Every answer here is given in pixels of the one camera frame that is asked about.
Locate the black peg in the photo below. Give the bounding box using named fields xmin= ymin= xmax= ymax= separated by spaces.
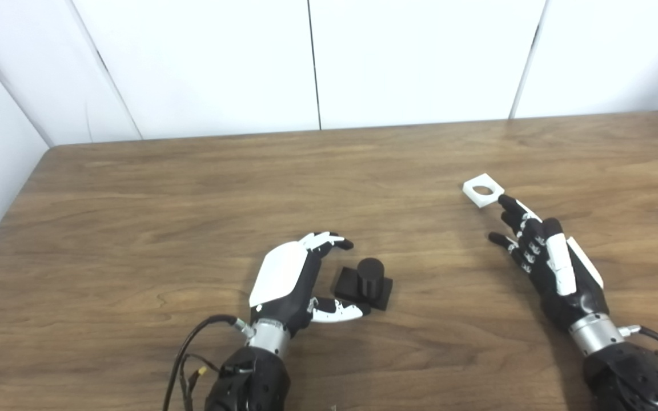
xmin=334 ymin=257 xmax=394 ymax=312

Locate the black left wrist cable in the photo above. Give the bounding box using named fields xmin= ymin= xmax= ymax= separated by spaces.
xmin=162 ymin=315 xmax=250 ymax=411

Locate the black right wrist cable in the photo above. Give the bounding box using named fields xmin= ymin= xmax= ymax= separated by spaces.
xmin=619 ymin=324 xmax=658 ymax=384

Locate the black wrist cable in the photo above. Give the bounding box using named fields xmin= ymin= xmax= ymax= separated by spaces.
xmin=162 ymin=315 xmax=250 ymax=411
xmin=619 ymin=324 xmax=658 ymax=384

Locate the white square piece with hole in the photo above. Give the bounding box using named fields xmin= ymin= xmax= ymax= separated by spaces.
xmin=463 ymin=174 xmax=505 ymax=208

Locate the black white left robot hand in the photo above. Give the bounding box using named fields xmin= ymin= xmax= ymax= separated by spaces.
xmin=248 ymin=231 xmax=372 ymax=337

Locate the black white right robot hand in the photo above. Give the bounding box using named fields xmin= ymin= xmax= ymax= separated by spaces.
xmin=488 ymin=194 xmax=609 ymax=332

